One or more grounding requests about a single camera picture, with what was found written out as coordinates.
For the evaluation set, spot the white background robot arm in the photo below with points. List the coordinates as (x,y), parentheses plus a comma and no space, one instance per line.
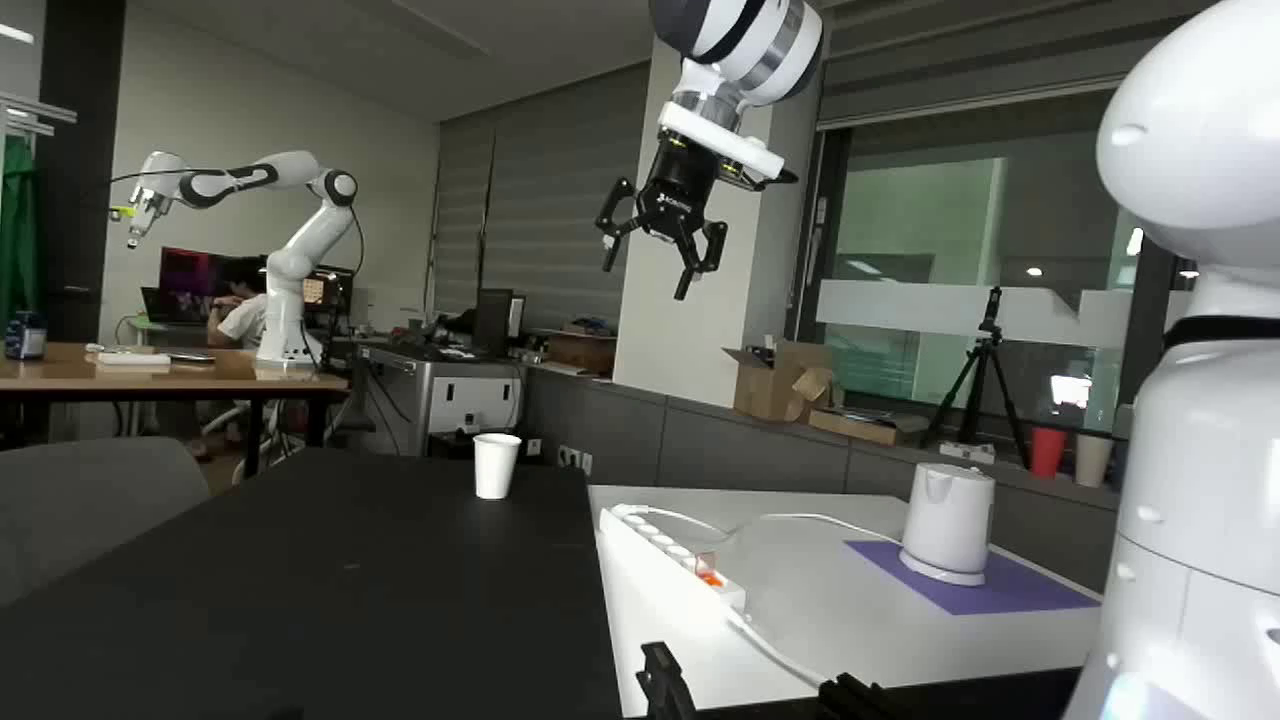
(284,264)

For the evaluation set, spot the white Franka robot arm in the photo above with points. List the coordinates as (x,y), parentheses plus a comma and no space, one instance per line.
(1200,466)

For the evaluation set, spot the brown cardboard box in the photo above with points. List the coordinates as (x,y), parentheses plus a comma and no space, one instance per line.
(782,381)

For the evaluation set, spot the white paper cup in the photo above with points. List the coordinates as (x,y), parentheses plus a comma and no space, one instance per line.
(496,466)

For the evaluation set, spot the white metal cabinet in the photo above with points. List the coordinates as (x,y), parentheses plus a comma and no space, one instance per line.
(460,398)

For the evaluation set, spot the black table clamp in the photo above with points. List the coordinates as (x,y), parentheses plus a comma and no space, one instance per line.
(666,680)
(853,697)

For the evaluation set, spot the white electric kettle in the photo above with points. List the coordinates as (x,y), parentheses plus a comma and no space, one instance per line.
(944,523)

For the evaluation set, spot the red cup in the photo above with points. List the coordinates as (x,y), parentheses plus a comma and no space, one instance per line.
(1049,452)

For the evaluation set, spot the purple mat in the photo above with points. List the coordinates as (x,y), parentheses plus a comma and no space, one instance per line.
(1025,584)

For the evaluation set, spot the dark computer monitor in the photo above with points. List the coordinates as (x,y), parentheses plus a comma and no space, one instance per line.
(203,274)

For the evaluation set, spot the beige cup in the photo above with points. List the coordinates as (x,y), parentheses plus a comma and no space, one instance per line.
(1092,462)

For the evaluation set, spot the wooden table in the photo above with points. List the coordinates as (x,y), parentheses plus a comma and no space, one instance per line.
(162,373)

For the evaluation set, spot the grey chair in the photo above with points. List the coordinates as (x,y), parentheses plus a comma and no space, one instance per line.
(85,513)

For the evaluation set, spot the green cloth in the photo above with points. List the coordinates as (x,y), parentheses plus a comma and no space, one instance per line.
(18,233)

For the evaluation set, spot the white wall socket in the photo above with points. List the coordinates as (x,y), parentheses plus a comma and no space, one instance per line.
(572,459)

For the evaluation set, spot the grey partition wall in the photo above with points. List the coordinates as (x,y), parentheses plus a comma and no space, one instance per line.
(745,444)

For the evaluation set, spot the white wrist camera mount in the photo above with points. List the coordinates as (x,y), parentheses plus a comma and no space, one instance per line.
(725,145)

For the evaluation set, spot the black camera tripod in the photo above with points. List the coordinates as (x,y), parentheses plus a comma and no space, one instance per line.
(985,381)

